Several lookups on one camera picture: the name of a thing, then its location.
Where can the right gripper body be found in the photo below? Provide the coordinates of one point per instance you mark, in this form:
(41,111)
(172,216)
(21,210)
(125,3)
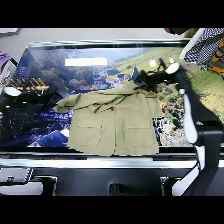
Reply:
(145,78)

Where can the olive green shirt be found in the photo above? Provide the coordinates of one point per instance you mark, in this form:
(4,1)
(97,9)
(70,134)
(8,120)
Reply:
(116,126)

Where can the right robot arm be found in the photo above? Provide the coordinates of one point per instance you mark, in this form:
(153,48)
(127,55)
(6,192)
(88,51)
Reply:
(190,120)

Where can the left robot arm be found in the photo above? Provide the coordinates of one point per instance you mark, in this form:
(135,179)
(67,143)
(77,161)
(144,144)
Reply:
(12,91)

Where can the black and white checked garment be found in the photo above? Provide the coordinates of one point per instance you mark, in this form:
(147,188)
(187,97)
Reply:
(205,46)

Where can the yellow garment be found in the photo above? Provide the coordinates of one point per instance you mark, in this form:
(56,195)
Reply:
(217,60)

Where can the purple garment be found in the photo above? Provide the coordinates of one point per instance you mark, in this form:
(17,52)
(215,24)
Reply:
(3,57)

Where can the silver frame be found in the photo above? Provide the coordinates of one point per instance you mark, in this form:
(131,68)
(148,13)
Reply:
(100,163)

